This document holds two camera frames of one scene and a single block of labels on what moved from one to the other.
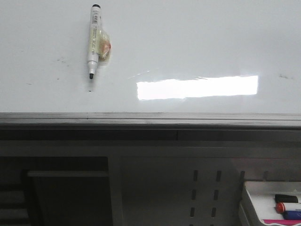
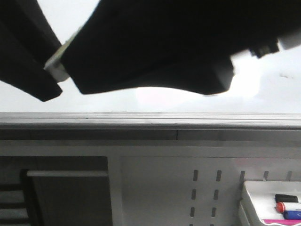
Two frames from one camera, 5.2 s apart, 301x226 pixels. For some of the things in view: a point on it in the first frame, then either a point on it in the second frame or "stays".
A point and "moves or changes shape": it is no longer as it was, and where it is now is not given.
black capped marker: [286, 198] stays
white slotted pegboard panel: [189, 190] stays
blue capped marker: [291, 214] stays
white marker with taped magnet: [100, 44] moves or changes shape
